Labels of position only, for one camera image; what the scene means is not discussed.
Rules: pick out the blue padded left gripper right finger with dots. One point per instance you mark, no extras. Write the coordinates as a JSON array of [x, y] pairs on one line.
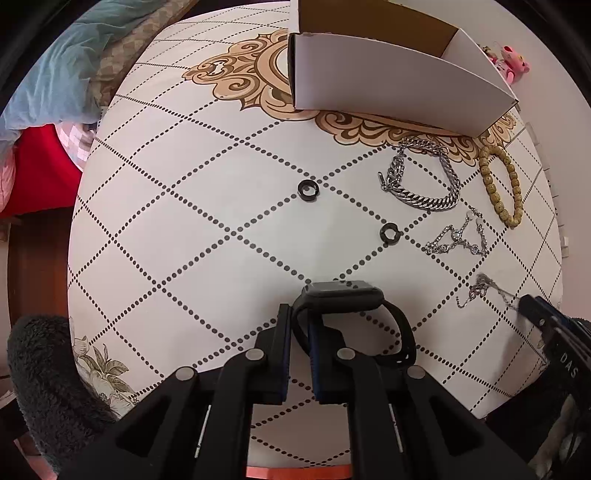
[[333, 365]]

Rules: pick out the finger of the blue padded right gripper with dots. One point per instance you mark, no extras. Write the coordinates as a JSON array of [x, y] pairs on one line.
[[539, 312]]

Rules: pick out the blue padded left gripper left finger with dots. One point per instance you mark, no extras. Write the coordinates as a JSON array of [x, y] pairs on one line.
[[270, 376]]

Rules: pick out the black fitness band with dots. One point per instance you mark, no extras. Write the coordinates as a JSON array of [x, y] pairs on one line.
[[350, 297]]

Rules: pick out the white diamond pattern tablecloth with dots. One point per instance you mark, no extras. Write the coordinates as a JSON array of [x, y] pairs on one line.
[[208, 200]]

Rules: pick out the dark fuzzy sleeve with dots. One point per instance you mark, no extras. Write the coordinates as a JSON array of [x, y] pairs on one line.
[[61, 413]]

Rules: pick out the pink panther plush toy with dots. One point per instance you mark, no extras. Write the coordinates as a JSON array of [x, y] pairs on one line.
[[510, 64]]

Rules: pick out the red storage box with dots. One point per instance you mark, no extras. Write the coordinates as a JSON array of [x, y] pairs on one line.
[[46, 178]]

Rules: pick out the open white cardboard box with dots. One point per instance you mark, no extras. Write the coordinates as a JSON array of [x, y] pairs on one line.
[[389, 60]]

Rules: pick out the bed with checkered mattress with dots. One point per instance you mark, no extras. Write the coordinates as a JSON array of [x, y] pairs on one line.
[[119, 57]]

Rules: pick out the light blue duvet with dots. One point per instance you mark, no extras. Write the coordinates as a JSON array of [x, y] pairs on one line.
[[57, 87]]

